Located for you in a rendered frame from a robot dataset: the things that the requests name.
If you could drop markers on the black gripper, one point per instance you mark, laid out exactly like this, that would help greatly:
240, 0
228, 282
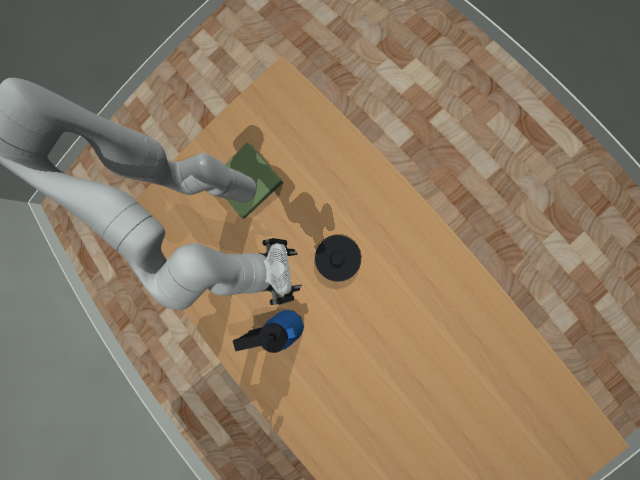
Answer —
276, 298

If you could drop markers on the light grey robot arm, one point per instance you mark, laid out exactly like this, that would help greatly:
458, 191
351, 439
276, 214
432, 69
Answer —
32, 119

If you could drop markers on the blue kettle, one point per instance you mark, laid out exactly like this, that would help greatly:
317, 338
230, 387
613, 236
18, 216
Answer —
280, 331

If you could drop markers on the black round disk with center stud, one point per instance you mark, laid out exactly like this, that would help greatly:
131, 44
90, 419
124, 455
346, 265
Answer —
337, 258

